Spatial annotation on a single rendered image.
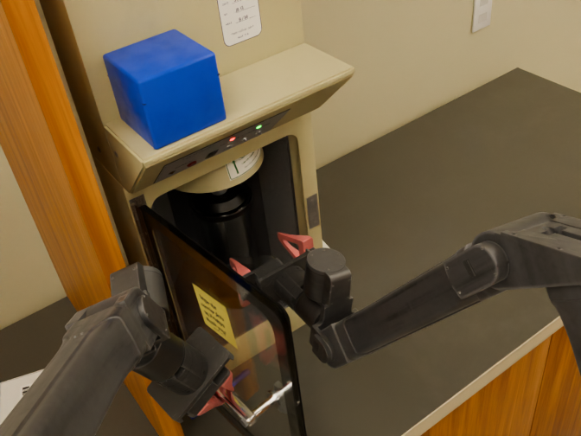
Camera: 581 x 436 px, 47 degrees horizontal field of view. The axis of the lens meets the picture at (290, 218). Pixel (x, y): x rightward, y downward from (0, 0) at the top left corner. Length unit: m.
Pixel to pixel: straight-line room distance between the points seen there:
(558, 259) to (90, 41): 0.57
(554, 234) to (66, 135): 0.51
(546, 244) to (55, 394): 0.41
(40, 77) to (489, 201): 1.13
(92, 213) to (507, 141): 1.23
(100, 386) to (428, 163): 1.27
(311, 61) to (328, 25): 0.67
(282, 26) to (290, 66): 0.06
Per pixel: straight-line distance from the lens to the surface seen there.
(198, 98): 0.81
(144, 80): 0.77
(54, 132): 0.77
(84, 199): 0.82
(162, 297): 0.80
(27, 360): 1.44
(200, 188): 1.05
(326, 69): 0.93
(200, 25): 0.91
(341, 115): 1.74
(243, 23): 0.94
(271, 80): 0.91
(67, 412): 0.53
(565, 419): 1.92
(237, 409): 0.90
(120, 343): 0.64
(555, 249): 0.60
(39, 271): 1.51
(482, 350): 1.30
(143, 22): 0.87
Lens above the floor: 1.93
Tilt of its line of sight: 39 degrees down
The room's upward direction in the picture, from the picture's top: 7 degrees counter-clockwise
